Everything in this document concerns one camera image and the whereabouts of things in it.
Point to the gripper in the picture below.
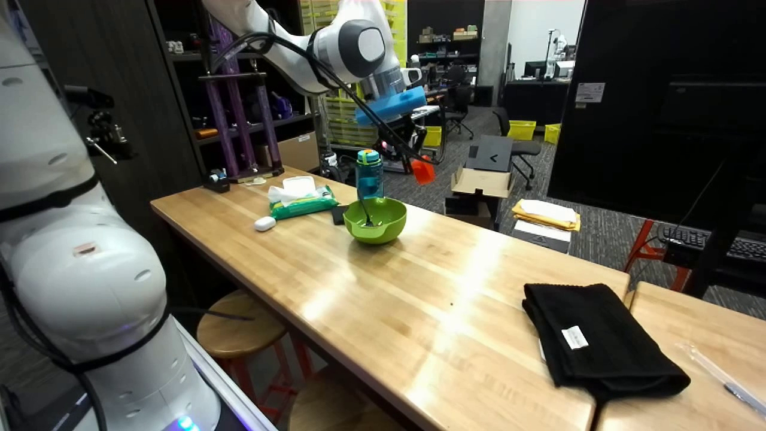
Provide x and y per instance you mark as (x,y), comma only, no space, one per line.
(409,136)

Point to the orange plastic piece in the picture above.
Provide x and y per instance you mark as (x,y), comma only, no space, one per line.
(423,172)

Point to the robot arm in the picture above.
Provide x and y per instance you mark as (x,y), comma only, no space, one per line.
(84,281)

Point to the yellow bin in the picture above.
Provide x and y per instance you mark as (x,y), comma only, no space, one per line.
(432,136)
(552,134)
(521,130)

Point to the blue water bottle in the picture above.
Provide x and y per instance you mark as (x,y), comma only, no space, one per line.
(370,176)

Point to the black office chair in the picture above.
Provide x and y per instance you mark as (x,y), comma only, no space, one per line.
(520,146)
(459,105)

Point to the rack of yellow bins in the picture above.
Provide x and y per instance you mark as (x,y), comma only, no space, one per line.
(344,120)

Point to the black flat box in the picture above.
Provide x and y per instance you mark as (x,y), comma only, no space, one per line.
(491,154)

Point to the open cardboard box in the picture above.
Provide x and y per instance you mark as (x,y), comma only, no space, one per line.
(479,184)

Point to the dark spoon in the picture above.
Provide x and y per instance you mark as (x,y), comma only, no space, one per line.
(366,215)

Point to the green bowl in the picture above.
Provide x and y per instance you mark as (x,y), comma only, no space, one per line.
(383,230)

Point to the small black box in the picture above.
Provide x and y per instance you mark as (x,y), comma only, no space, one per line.
(338,214)

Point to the green wipes packet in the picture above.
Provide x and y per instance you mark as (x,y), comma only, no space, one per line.
(302,203)

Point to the black desk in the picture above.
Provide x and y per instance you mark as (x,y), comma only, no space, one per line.
(532,99)

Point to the stack of yellow envelopes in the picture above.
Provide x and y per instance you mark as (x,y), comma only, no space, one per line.
(547,215)

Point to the white flat box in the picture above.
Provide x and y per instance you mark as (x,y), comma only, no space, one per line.
(538,236)

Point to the small white case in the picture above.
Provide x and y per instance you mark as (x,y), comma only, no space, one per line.
(264,224)

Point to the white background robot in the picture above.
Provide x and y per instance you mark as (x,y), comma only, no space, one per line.
(558,54)

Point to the black tape dispenser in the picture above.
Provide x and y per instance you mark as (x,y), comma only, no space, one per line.
(216,181)

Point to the dark shelf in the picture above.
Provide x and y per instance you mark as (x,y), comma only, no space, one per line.
(179,102)

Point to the large black panel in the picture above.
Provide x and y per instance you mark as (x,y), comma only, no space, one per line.
(646,108)

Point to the red metal stand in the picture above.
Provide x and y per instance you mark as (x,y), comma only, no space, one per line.
(637,251)

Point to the round wooden stool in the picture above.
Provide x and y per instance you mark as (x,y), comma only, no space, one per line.
(335,407)
(239,329)

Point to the black folded cloth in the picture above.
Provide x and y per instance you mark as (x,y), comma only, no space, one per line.
(598,335)

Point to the black keyboard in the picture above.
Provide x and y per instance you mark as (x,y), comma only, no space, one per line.
(745,246)

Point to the clear pen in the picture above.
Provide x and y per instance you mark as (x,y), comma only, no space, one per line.
(715,374)

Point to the black wall shelf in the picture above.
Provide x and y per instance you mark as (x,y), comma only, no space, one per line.
(449,45)

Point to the purple frame stand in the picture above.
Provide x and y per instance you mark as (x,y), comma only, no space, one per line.
(239,126)

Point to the camera on mount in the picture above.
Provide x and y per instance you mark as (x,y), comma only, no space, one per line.
(103,129)

